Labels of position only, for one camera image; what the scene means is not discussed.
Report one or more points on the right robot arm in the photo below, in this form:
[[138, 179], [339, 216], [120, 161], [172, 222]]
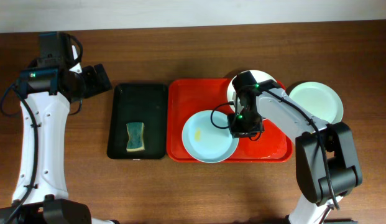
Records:
[[327, 165]]

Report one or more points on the light blue plate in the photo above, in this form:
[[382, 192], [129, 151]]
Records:
[[204, 141]]

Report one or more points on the black plastic tray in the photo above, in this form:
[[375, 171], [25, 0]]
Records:
[[142, 103]]

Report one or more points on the green yellow sponge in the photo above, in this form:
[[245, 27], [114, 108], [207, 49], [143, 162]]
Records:
[[135, 132]]

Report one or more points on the white cream plate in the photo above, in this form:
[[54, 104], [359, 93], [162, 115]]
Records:
[[259, 76]]

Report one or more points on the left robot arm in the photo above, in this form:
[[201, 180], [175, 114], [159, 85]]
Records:
[[46, 89]]

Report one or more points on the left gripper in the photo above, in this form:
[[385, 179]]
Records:
[[97, 87]]

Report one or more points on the mint green plate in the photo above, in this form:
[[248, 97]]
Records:
[[320, 100]]

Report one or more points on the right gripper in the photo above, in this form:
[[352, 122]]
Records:
[[238, 132]]

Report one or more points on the red plastic tray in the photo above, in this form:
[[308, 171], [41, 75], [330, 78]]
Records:
[[189, 96]]

